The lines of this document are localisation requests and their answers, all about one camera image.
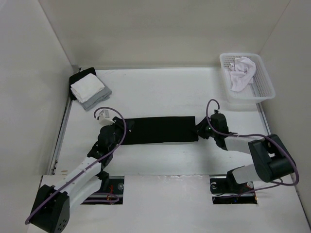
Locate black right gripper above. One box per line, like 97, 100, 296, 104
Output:
190, 116, 218, 139

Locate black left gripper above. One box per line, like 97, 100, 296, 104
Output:
108, 117, 134, 152

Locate black tank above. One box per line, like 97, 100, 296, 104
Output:
122, 116, 199, 145
69, 67, 97, 101

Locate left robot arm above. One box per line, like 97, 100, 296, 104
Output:
25, 117, 135, 233

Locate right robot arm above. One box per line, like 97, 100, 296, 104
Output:
194, 111, 297, 196

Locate folded grey tank top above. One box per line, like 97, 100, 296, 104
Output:
81, 85, 112, 111

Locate folded white tank top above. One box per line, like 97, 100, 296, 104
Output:
70, 73, 105, 103

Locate crumpled white tank top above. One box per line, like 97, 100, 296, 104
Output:
229, 56, 257, 92

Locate folded black tank top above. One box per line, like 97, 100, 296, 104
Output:
69, 67, 97, 101

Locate white perforated plastic basket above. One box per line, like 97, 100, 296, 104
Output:
219, 53, 276, 104

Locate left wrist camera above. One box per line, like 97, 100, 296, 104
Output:
97, 109, 114, 126

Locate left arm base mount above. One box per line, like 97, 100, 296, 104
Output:
82, 176, 125, 205

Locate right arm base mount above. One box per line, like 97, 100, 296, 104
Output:
209, 176, 257, 204

